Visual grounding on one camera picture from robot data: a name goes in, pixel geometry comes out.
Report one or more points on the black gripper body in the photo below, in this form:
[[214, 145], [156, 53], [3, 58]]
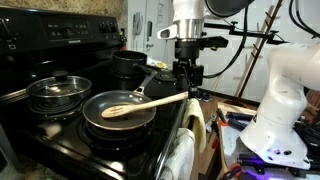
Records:
[[186, 54]]

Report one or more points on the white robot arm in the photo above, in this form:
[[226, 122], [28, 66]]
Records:
[[187, 31]]

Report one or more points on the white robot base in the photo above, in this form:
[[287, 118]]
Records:
[[293, 68]]

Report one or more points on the black cooking pot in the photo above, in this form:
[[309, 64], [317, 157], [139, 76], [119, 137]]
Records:
[[129, 63]]

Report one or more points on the black frying pan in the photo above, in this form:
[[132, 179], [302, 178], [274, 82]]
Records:
[[93, 108]]

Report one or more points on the steel pan with glass lid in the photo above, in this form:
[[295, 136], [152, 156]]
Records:
[[61, 89]]

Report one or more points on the cream dish towel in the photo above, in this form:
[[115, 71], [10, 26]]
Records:
[[194, 115]]

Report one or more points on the black orange clamp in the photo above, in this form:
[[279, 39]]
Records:
[[222, 117]]

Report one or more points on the white striped dish towel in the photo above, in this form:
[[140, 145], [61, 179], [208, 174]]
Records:
[[179, 163]]

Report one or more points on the black electric stove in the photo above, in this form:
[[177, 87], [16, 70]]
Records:
[[55, 70]]

